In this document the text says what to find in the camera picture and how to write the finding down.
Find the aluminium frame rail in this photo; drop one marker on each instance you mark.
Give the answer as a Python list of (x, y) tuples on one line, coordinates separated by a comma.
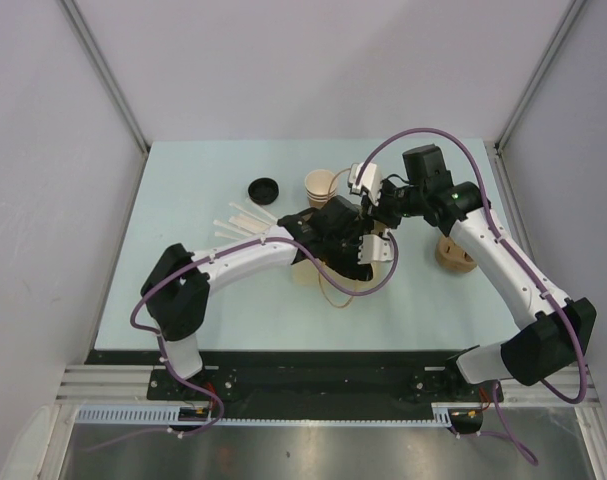
[(120, 384)]

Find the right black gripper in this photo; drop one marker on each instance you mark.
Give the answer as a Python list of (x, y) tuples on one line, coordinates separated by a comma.
[(378, 212)]

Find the brown pulp cup carrier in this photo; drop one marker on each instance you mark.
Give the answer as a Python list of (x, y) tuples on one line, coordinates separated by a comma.
[(450, 256)]

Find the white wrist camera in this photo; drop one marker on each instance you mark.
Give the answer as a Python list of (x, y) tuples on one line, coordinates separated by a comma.
[(365, 181), (377, 248)]

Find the beige paper takeout bag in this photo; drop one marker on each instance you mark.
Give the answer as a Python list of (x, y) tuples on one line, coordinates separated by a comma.
[(305, 274)]

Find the white slotted cable duct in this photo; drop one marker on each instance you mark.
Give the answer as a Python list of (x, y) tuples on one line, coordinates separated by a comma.
[(184, 416)]

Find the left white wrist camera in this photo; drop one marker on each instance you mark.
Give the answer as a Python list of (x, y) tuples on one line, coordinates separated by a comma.
[(377, 248)]

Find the stack of black lids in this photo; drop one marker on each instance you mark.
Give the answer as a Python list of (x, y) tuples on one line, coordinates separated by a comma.
[(263, 191)]

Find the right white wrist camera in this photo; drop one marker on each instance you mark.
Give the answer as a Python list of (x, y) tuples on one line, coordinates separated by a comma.
[(365, 181)]

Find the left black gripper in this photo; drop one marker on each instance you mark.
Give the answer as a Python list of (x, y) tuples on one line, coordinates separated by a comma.
[(353, 230)]

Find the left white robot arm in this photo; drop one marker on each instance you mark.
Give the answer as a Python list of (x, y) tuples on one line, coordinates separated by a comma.
[(177, 291)]

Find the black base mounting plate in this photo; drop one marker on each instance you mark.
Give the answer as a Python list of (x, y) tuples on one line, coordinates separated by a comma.
[(313, 385)]

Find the paper-wrapped straw, separate long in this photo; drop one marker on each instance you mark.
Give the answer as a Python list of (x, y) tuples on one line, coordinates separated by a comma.
[(261, 215)]

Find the stack of brown paper cups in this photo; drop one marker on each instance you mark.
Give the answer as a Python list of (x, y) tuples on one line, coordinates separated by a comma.
[(320, 186)]

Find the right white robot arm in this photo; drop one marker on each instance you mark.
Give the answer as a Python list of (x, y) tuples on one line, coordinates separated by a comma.
[(553, 328)]

